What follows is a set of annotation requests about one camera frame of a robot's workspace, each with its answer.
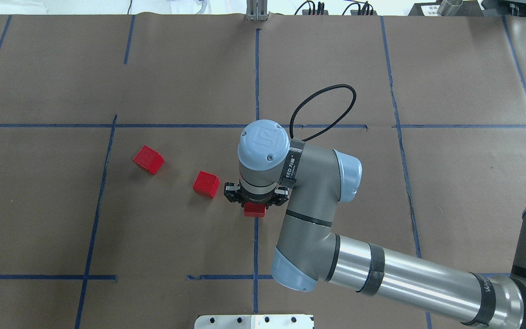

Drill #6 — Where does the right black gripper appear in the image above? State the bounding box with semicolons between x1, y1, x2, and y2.
240;187;276;206

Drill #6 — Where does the black camera cable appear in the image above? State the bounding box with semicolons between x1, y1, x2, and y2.
289;84;357;142

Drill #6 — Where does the red cube block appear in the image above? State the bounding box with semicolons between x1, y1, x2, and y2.
192;170;221;199
243;202;267;218
133;145;165;175

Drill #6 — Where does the white camera stand pole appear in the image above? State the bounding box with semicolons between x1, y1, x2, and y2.
194;314;316;329

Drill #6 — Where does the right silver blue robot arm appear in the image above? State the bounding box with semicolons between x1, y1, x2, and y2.
258;126;526;329

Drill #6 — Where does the aluminium frame post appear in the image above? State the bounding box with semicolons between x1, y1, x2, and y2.
246;0;269;21

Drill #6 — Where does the silver metal cup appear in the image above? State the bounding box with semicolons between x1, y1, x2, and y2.
437;0;463;16

